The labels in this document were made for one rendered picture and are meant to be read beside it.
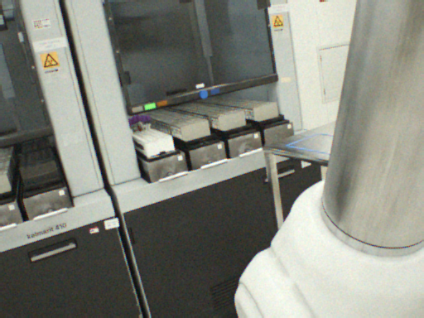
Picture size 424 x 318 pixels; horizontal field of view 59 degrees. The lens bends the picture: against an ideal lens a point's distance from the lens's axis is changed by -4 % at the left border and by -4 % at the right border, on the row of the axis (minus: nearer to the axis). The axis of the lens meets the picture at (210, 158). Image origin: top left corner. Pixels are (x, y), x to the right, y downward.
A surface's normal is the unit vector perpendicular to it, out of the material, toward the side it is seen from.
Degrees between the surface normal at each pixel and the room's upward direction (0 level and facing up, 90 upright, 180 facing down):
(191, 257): 90
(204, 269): 90
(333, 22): 90
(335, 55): 90
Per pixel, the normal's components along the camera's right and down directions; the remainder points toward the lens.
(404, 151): -0.37, 0.58
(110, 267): 0.42, 0.18
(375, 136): -0.75, 0.43
